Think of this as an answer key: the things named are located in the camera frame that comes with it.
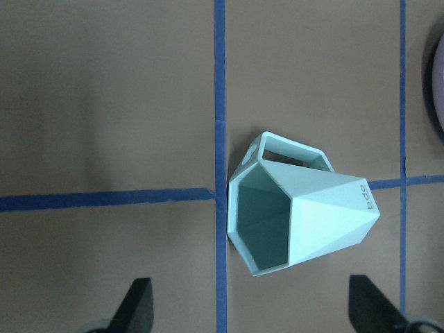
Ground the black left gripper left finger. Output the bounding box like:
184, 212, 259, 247
108, 277, 153, 332

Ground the mint green faceted cup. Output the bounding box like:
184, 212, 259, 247
227, 132, 380, 276

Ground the lilac round plate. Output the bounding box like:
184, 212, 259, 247
422, 13, 443, 141

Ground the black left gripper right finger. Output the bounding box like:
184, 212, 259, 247
348, 275, 425, 332

